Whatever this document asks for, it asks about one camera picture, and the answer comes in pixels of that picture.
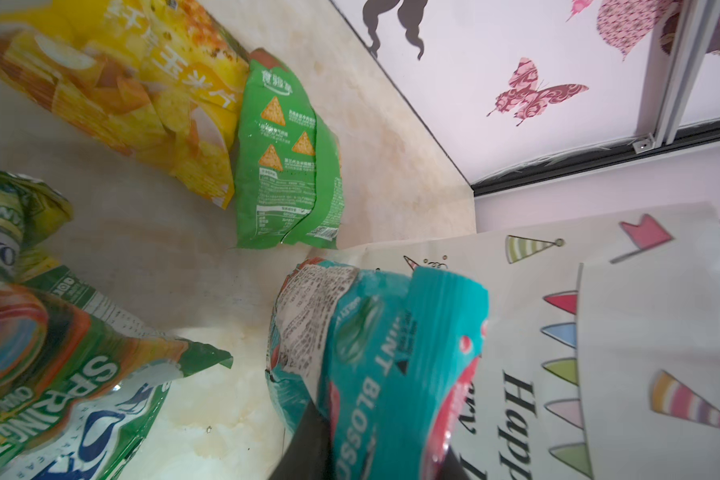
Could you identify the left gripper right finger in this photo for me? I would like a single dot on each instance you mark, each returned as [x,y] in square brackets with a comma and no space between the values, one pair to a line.
[451,468]

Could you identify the yellow chip bag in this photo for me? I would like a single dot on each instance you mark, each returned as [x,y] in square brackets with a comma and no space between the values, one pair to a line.
[160,82]

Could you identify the colourful snack bag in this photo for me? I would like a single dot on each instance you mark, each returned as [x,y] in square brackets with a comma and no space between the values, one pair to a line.
[387,358]

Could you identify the white paper bag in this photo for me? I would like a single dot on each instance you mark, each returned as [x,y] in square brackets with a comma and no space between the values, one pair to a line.
[602,359]

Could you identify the green yellow snack bag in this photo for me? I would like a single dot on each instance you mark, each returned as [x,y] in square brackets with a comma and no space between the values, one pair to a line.
[81,381]

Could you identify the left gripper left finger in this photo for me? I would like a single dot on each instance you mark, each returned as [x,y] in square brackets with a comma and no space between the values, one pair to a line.
[308,455]

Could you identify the aluminium rail back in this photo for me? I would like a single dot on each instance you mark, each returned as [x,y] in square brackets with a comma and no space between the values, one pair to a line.
[696,24]

